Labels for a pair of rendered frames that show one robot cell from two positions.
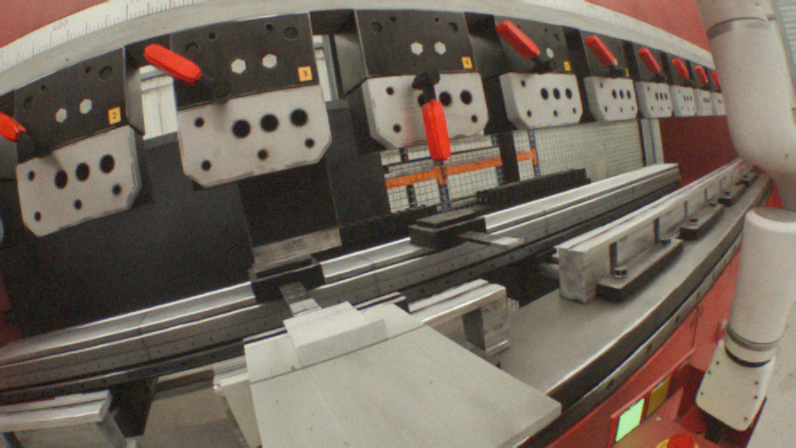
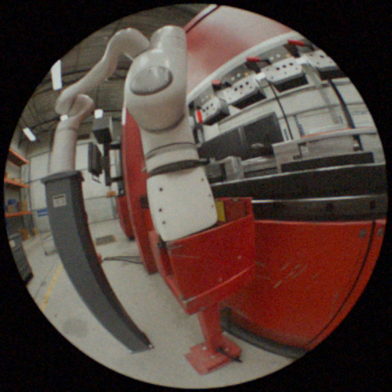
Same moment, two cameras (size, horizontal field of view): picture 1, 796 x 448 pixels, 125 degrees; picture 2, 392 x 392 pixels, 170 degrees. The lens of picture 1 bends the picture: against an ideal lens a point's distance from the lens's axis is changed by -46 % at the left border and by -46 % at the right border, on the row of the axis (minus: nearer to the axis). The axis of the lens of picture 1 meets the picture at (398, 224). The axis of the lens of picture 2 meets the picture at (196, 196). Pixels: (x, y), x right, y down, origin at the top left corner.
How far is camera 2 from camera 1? 0.70 m
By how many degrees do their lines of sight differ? 78
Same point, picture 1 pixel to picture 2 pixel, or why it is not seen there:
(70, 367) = not seen: hidden behind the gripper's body
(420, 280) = (263, 168)
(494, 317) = (229, 167)
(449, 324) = (215, 166)
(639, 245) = (335, 151)
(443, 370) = not seen: hidden behind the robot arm
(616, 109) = (281, 74)
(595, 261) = (285, 152)
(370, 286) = (247, 167)
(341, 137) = (267, 126)
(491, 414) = not seen: hidden behind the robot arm
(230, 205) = (239, 148)
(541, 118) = (235, 97)
